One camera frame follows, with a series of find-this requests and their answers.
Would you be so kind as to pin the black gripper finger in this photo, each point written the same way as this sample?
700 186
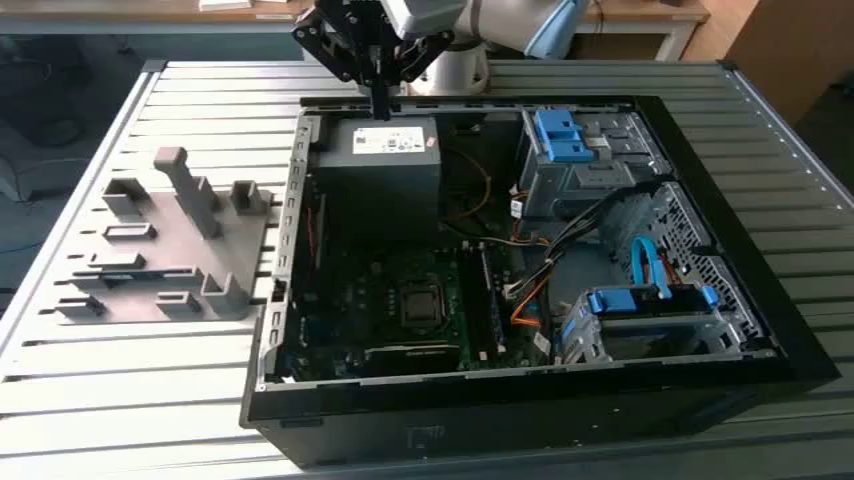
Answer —
427 52
320 40

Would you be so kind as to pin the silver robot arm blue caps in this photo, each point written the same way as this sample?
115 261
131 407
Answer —
454 70

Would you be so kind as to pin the RAM slot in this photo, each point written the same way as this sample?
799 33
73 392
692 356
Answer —
472 300

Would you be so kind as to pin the white box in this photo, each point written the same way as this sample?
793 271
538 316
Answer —
227 5

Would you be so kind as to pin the blue empty disk carrier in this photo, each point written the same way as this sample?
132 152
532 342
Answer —
560 135

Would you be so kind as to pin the grey metal drive cage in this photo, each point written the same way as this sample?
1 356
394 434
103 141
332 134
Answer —
587 180

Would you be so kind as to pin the black office chair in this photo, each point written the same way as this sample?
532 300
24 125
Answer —
47 110

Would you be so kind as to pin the grey parts rack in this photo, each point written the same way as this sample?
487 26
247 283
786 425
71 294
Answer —
167 235

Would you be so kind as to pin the silver CPU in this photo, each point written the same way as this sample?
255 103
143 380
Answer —
422 305

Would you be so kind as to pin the green motherboard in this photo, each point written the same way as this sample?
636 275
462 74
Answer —
354 300

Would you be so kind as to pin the brown wooden cabinet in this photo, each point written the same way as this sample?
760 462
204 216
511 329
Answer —
787 50

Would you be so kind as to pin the CPU socket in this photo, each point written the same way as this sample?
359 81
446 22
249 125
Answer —
423 326

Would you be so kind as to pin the hard disk in blue carrier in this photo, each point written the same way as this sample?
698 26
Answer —
614 302

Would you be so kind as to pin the black graphics card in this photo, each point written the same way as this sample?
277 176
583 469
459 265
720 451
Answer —
410 357

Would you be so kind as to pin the grey metal disk bay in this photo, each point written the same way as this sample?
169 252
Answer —
667 325

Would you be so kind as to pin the black PC case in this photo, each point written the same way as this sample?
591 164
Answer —
500 425

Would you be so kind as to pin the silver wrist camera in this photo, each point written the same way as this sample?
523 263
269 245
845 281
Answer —
427 15

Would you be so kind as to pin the wooden desk white frame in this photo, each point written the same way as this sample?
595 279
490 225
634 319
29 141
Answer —
634 12

